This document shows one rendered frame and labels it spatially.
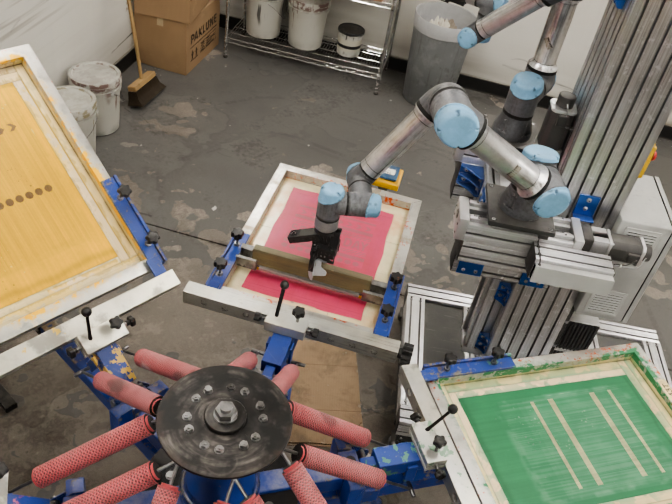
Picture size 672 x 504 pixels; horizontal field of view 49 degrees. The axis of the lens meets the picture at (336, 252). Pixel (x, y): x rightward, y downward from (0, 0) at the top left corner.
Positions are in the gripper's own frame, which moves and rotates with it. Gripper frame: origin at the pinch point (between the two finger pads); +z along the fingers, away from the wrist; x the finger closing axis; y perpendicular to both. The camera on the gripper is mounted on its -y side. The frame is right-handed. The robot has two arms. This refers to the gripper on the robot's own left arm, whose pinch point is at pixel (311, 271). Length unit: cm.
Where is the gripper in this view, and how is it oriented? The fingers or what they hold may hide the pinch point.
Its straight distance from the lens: 244.7
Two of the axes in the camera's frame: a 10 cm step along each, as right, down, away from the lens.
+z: -1.4, 7.5, 6.5
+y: 9.6, 2.6, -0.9
